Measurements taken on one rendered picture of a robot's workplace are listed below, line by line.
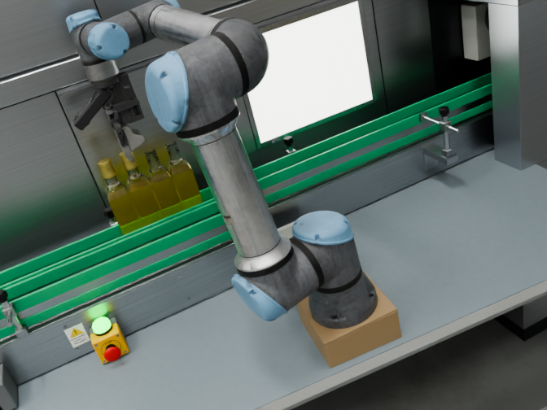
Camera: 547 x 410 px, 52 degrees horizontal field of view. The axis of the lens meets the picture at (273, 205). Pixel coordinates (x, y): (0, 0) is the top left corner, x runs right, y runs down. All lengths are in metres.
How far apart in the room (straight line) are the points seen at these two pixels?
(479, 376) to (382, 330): 1.01
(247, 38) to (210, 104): 0.13
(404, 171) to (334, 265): 0.72
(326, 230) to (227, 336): 0.44
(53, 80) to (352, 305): 0.92
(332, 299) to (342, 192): 0.56
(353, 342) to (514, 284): 0.41
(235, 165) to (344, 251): 0.30
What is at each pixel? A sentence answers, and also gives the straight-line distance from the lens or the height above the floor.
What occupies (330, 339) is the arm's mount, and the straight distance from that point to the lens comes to 1.22.
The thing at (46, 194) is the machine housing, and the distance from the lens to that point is 1.67.
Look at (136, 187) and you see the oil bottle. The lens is 1.50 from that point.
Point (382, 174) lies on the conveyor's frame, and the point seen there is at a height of 0.83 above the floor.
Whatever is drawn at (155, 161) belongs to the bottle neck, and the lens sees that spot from 1.50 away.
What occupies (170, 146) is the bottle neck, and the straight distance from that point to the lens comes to 1.49.
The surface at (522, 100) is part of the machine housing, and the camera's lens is 1.77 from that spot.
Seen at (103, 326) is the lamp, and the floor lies 0.85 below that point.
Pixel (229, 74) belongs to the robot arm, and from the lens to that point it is 0.94.
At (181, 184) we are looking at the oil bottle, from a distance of 1.52.
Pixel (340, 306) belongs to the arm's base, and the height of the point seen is 0.88.
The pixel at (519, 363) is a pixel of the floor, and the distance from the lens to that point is 2.28.
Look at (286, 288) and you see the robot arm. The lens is 1.08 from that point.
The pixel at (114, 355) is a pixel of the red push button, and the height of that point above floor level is 0.79.
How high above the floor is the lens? 1.66
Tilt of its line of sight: 29 degrees down
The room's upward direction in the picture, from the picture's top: 15 degrees counter-clockwise
